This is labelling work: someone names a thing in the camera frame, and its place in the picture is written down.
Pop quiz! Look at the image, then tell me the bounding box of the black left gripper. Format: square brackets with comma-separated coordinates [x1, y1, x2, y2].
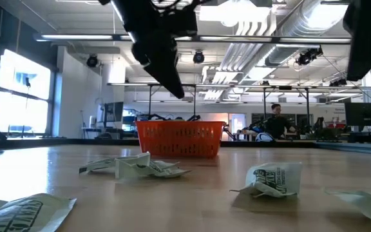
[98, 0, 205, 100]

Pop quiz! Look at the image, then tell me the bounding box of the orange plastic basket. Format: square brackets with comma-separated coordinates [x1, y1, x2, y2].
[135, 120, 227, 159]

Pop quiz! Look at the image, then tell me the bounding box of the black spotlight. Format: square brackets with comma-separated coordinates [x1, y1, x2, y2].
[86, 53, 99, 68]
[192, 50, 205, 64]

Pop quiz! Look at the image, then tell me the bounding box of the black computer monitor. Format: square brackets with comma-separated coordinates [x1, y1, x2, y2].
[344, 102, 371, 128]
[103, 101, 125, 130]

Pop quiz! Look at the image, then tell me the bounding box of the black track light cluster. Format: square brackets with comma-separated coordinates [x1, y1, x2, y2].
[295, 46, 324, 66]

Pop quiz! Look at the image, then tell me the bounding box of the white light panel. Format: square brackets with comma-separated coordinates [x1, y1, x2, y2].
[199, 5, 272, 24]

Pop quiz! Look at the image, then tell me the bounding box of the red box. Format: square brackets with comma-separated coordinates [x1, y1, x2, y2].
[324, 121, 347, 129]

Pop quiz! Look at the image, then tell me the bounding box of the person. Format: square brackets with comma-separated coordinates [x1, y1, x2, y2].
[262, 102, 298, 140]

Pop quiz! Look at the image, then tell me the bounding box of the blue white ball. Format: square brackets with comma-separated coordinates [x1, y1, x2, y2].
[254, 131, 275, 143]

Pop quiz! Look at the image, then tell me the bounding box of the silver ventilation duct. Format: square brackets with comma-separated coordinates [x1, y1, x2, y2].
[242, 0, 354, 83]

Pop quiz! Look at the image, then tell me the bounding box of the black metal rig frame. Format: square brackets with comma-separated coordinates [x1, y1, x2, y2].
[107, 82, 363, 123]

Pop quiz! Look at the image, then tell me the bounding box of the long fluorescent light rail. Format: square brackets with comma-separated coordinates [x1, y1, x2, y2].
[33, 32, 352, 45]

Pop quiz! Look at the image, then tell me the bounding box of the black aluminium table frame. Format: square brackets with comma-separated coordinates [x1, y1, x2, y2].
[0, 121, 371, 155]

